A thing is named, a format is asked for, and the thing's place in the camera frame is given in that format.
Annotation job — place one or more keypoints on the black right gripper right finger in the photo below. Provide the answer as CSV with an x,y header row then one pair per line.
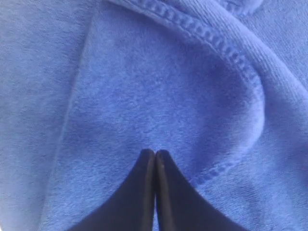
x,y
179,206

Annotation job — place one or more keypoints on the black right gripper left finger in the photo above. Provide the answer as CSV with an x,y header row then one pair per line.
x,y
131,206

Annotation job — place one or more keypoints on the blue microfiber towel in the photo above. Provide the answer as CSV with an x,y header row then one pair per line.
x,y
86,84

